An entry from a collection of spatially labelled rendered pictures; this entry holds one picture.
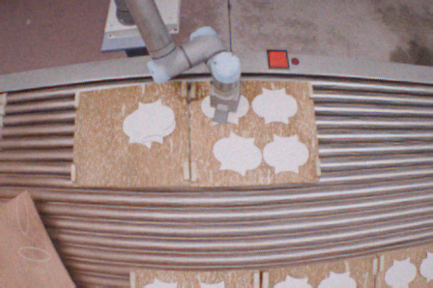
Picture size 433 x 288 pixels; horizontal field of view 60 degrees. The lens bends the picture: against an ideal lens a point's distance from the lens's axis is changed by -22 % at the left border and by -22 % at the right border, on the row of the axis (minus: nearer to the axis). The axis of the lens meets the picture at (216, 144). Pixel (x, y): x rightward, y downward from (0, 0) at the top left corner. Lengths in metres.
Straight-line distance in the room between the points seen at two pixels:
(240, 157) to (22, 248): 0.82
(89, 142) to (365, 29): 2.04
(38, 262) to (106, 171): 0.44
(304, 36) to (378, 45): 0.54
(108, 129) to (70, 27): 1.56
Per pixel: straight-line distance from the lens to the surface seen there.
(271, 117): 1.50
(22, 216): 1.47
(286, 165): 1.46
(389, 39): 3.02
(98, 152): 1.52
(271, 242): 1.44
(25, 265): 1.46
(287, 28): 2.80
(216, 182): 1.44
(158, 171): 1.46
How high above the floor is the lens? 2.35
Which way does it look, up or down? 73 degrees down
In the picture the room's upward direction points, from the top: 1 degrees counter-clockwise
